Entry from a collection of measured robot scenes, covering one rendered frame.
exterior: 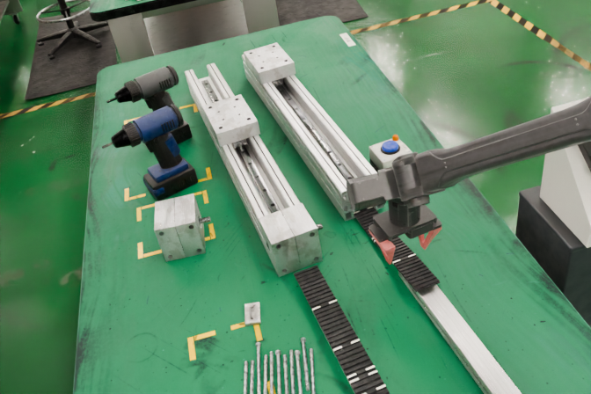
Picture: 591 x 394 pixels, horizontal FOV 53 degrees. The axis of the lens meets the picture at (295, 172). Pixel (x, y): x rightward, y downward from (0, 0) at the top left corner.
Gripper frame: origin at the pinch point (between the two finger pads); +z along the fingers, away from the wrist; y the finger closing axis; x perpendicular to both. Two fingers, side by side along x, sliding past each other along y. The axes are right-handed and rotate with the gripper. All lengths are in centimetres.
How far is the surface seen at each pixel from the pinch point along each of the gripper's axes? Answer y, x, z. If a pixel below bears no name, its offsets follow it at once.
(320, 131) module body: -5, -51, 2
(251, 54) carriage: -1, -90, -6
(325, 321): 20.2, 5.4, 2.9
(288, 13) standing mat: -94, -321, 82
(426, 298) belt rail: 1.5, 9.7, 3.0
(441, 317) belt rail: 1.6, 14.8, 3.0
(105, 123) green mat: 47, -101, 6
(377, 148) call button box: -12.4, -33.6, 0.0
